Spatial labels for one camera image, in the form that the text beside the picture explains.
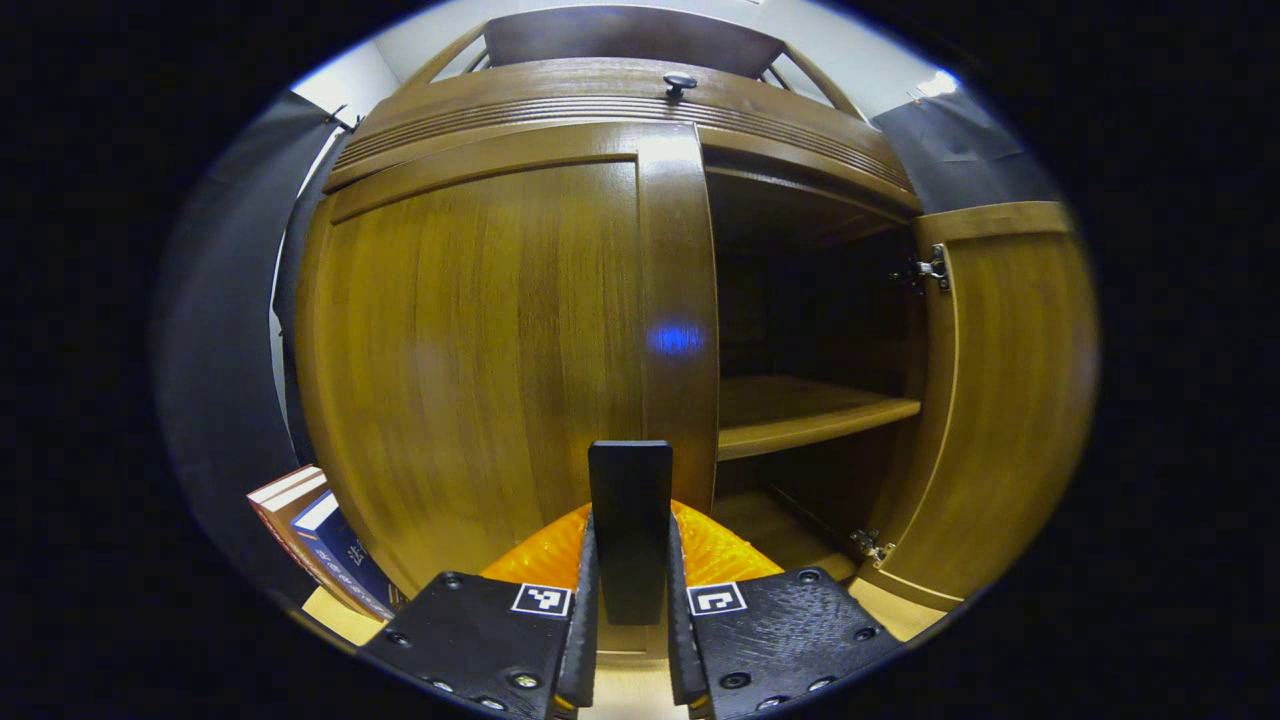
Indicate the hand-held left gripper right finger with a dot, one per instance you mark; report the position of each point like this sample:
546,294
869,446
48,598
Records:
780,635

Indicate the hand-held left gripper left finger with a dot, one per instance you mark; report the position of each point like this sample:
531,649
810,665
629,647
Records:
480,640

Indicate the wooden cabinet door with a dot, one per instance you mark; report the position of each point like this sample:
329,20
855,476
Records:
480,350
1010,400

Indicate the wooden double-door shoe cabinet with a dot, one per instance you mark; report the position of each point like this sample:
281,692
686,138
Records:
630,35

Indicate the metal door hinge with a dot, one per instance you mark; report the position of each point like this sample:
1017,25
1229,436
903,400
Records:
872,546
935,268

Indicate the blue cover book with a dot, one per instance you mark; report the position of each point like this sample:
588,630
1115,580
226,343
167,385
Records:
345,555

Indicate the brown cover book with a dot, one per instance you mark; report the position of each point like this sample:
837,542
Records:
300,545

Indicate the wooden inner shelf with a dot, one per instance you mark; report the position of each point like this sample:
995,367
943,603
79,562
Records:
800,410

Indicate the red cover book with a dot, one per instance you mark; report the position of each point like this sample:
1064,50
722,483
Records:
262,510

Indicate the black backdrop cloth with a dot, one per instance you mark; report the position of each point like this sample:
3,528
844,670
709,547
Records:
220,350

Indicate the wooden drawer with black knob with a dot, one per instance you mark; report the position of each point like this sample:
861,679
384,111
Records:
560,85

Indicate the small ceiling light panel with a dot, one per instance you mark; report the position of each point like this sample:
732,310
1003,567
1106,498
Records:
940,84

